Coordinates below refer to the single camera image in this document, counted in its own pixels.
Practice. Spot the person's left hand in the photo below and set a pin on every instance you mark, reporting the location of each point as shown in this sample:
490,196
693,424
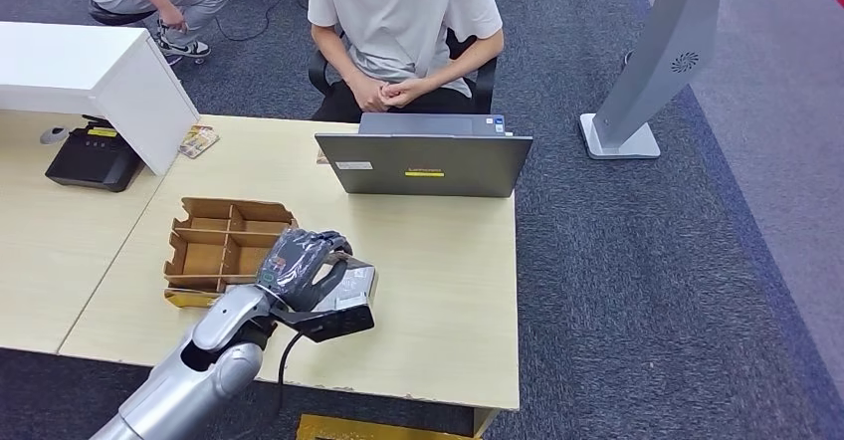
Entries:
403,92

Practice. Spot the black stool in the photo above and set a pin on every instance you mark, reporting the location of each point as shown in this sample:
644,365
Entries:
119,16

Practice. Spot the person's left forearm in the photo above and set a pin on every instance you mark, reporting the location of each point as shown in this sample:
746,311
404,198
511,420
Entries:
461,64

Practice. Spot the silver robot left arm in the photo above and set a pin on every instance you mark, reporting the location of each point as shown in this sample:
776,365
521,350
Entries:
191,377

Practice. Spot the wooden card organizer box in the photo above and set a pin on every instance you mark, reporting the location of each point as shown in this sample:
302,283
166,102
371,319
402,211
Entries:
204,255

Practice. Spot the grey computer mouse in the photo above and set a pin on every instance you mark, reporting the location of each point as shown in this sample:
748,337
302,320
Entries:
54,135

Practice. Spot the patterned yellow card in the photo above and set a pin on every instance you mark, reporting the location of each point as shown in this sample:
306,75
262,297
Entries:
198,141

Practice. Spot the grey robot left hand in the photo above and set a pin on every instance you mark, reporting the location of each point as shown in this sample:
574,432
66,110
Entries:
297,269

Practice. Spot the grey laptop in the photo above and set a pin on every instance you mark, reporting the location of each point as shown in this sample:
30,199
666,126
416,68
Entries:
428,166

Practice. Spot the black office chair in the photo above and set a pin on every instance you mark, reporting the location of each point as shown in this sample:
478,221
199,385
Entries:
486,84

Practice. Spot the yellow box under desk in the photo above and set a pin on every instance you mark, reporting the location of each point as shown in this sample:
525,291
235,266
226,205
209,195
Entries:
369,428

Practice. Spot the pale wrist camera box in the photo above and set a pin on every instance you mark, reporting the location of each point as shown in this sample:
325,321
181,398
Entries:
346,305

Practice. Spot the person's right forearm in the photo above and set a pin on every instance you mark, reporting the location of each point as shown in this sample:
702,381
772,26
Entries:
336,54

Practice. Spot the person's right hand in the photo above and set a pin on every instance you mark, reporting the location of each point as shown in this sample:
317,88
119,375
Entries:
369,96

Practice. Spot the black payment terminal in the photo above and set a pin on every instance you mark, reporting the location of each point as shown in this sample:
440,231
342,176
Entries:
94,157

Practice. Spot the grey kiosk stand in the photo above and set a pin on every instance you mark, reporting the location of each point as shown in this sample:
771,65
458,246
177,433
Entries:
662,48

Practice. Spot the person at desk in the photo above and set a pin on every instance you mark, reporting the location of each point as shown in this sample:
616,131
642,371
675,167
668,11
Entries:
402,8

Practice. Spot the white desk riser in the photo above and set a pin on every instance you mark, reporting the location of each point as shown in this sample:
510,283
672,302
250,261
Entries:
66,61

